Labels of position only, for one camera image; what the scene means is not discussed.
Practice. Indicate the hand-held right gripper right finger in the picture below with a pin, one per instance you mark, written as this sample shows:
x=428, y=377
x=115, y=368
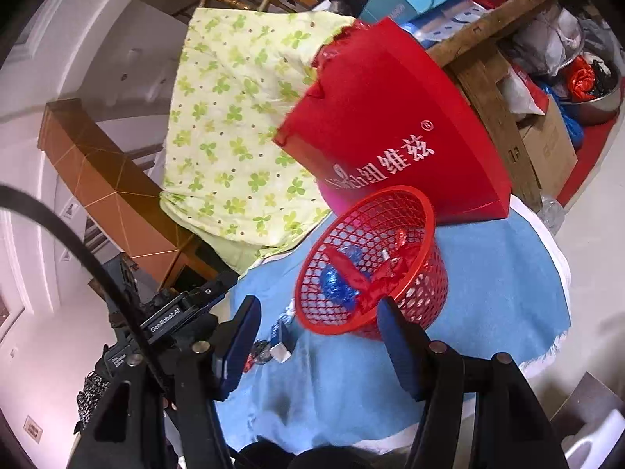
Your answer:
x=398, y=347

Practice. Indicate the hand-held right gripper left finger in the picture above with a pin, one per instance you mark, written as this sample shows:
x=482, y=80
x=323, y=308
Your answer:
x=239, y=342

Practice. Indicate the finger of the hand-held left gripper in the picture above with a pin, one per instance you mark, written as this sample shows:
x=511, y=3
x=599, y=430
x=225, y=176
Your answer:
x=215, y=288

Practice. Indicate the blue silver carton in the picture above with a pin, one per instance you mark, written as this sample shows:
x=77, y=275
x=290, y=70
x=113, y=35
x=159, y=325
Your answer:
x=282, y=339

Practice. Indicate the red plastic mesh basket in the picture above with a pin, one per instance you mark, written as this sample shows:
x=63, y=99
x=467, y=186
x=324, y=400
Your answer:
x=425, y=303

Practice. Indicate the blue plastic bag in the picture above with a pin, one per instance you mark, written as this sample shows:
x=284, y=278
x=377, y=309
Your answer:
x=337, y=283
x=571, y=127

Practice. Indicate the blue blanket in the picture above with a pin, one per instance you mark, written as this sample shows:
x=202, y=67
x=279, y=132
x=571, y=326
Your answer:
x=488, y=293

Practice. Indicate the dark cloth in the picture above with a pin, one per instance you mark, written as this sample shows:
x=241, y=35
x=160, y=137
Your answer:
x=322, y=457

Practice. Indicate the pink pillow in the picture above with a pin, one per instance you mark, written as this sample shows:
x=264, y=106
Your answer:
x=332, y=198

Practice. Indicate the green floral quilt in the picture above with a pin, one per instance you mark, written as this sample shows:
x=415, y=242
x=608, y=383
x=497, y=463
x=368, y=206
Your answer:
x=229, y=132

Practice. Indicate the orange wooden cabinet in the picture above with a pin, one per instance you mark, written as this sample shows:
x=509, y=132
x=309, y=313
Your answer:
x=97, y=176

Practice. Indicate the red paper gift bag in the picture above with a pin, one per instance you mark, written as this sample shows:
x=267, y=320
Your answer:
x=390, y=122

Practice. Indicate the brown cardboard box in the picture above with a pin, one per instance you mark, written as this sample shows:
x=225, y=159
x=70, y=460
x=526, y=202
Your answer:
x=551, y=141

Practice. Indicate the shiny red plastic bag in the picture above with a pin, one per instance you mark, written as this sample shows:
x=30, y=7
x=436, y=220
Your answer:
x=332, y=51

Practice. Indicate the red floor mat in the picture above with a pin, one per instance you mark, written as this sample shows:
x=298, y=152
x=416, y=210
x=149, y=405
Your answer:
x=591, y=166

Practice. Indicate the metal basin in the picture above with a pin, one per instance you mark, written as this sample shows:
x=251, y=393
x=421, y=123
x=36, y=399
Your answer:
x=600, y=107

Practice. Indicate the red bag in basin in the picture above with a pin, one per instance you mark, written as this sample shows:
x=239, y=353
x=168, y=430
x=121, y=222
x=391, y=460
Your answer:
x=581, y=78

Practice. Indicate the wooden shelf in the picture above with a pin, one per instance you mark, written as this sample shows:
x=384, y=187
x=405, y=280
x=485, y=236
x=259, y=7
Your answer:
x=488, y=24

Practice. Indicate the grey white plastic bags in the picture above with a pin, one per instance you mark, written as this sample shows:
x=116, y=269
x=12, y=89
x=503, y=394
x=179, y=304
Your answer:
x=551, y=44

